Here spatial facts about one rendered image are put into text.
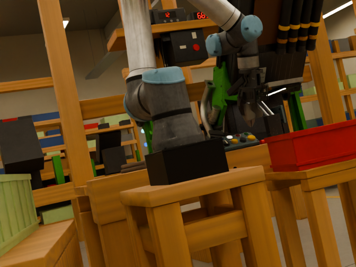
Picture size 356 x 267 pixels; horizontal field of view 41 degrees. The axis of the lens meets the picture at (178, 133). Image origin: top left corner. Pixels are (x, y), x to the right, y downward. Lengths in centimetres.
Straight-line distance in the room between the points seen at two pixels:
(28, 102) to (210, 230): 1092
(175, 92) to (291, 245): 67
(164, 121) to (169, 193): 23
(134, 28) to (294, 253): 89
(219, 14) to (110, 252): 84
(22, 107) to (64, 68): 973
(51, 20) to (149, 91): 108
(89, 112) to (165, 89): 106
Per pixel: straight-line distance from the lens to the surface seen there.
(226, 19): 152
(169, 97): 131
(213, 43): 162
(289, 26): 200
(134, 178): 163
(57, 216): 880
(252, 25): 153
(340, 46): 806
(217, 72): 209
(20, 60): 1223
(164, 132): 130
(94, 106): 233
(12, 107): 1196
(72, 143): 221
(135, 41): 149
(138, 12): 152
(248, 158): 177
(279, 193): 164
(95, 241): 222
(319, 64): 274
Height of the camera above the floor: 91
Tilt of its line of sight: 3 degrees up
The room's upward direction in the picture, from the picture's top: 12 degrees counter-clockwise
